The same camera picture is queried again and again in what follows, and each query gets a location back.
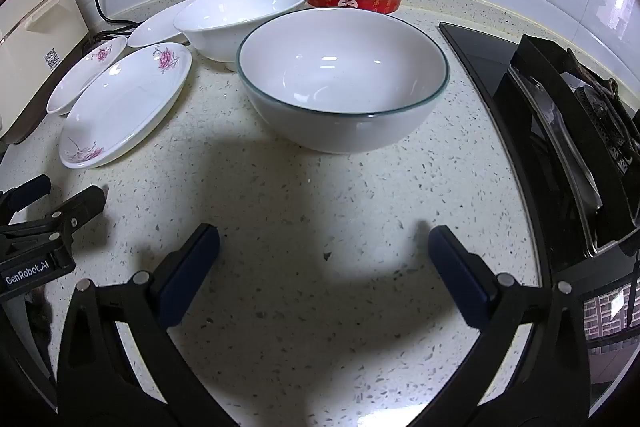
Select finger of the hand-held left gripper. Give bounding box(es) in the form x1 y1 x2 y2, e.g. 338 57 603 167
0 185 107 258
0 174 52 220

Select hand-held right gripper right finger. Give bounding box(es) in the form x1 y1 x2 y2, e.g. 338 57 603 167
414 225 592 427

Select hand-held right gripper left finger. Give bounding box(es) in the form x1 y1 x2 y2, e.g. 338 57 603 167
56 223 236 427

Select large floral white plate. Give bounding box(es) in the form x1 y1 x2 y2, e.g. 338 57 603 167
59 42 193 169

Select small floral white plate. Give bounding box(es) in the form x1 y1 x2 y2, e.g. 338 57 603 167
46 36 129 116

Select plain white plate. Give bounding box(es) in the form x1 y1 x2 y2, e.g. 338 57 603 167
127 0 203 49

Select white bowl with green rim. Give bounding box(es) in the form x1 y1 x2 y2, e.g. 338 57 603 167
236 8 449 154

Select plain white bowl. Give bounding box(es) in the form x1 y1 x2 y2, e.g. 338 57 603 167
173 0 312 72

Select cream rice cooker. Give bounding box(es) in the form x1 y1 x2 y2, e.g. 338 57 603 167
0 0 83 145

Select black stove pan support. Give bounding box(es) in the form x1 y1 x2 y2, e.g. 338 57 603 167
492 34 640 248

